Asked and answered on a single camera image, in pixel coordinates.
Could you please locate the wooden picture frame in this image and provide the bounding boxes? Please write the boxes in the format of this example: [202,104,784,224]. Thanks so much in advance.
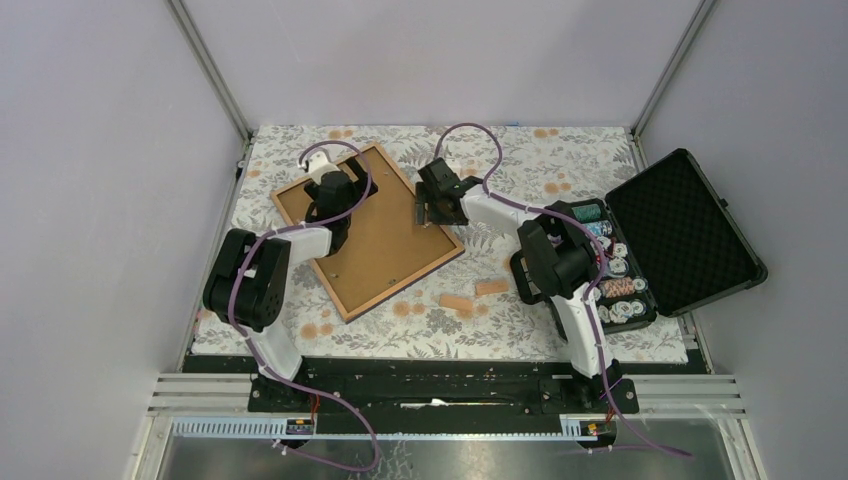
[270,141,466,325]

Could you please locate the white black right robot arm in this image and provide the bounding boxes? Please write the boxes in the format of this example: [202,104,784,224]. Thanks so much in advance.
[415,158,620,412]

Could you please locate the small wooden block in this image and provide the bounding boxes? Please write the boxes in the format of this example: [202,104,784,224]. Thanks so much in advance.
[439,294,474,312]
[475,279,510,297]

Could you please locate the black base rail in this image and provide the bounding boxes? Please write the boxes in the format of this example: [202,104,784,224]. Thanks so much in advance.
[248,357,640,435]

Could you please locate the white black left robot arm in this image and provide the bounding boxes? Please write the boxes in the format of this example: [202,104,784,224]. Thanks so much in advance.
[202,141,377,411]

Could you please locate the black poker chip case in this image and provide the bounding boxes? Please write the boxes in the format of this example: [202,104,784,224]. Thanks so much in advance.
[551,149,768,333]

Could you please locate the floral table cloth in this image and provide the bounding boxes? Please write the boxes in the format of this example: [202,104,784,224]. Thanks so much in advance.
[192,124,690,365]

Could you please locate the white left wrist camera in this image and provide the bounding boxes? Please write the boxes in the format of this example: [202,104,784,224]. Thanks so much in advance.
[301,149,336,183]

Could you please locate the brown backing board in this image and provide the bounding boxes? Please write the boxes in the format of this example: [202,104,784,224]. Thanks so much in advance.
[278,148,458,316]

